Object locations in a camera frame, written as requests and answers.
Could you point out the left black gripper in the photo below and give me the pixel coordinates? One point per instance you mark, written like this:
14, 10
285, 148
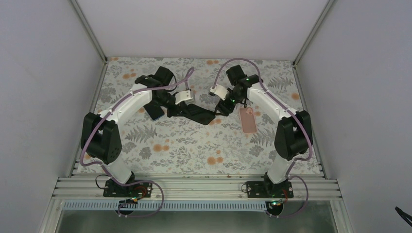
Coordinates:
180, 109

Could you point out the floral tablecloth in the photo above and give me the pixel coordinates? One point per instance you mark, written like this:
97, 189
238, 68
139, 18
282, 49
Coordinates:
177, 145

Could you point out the black phone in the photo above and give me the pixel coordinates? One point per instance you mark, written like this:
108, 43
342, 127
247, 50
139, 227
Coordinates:
198, 114

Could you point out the pink phone case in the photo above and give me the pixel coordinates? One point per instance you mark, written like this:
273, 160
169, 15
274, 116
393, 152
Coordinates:
247, 120

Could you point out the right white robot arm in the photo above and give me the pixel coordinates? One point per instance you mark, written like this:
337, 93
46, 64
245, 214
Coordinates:
293, 138

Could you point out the blue smartphone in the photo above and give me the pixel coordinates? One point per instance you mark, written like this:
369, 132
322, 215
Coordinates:
155, 112

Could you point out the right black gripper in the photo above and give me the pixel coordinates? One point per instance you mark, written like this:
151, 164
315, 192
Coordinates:
224, 107

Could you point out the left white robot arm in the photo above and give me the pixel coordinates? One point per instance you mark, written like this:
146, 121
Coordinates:
101, 141

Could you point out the grey slotted cable duct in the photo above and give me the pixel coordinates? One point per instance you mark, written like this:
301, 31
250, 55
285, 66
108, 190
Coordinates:
168, 205

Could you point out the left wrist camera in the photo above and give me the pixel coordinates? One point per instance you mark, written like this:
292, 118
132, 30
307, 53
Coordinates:
187, 96

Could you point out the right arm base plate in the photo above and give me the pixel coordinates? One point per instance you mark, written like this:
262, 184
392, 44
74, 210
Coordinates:
264, 189

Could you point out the black object at edge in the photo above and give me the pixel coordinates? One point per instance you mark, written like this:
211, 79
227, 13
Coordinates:
406, 217

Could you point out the aluminium rail frame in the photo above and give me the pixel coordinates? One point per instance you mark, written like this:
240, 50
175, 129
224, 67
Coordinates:
199, 188

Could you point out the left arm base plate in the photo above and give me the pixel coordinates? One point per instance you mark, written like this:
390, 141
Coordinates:
140, 190

